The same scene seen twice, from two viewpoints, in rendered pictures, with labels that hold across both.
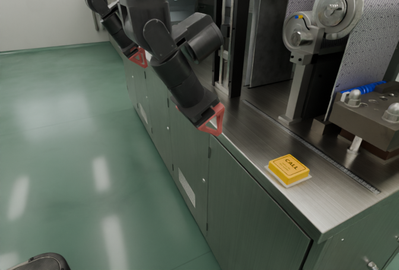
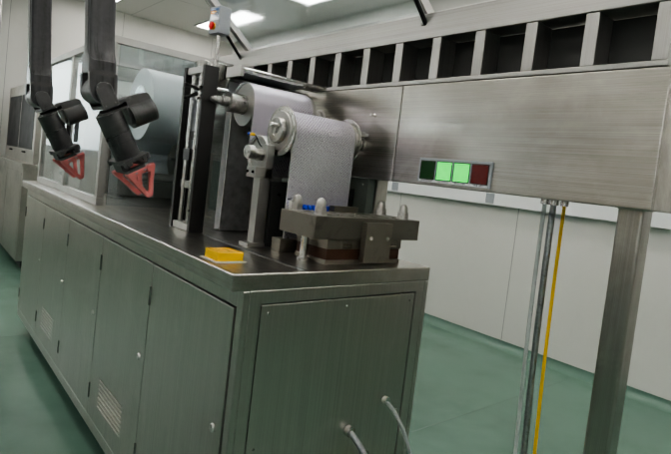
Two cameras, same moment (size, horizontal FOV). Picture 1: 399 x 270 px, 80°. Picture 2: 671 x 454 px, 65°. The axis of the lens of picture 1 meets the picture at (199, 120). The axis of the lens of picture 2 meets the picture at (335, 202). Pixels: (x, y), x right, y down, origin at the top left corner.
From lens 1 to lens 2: 0.89 m
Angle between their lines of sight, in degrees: 31
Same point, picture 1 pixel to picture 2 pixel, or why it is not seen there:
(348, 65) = (298, 180)
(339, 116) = (285, 220)
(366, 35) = (310, 154)
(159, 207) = not seen: outside the picture
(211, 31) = (148, 103)
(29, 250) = not seen: outside the picture
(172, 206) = not seen: outside the picture
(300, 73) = (256, 189)
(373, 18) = (313, 140)
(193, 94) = (128, 148)
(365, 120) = (300, 216)
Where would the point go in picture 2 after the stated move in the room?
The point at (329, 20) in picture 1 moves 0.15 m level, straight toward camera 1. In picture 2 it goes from (276, 137) to (257, 132)
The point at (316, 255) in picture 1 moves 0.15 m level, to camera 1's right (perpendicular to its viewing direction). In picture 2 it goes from (239, 322) to (305, 325)
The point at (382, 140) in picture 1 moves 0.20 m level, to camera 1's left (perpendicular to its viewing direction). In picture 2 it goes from (311, 228) to (232, 222)
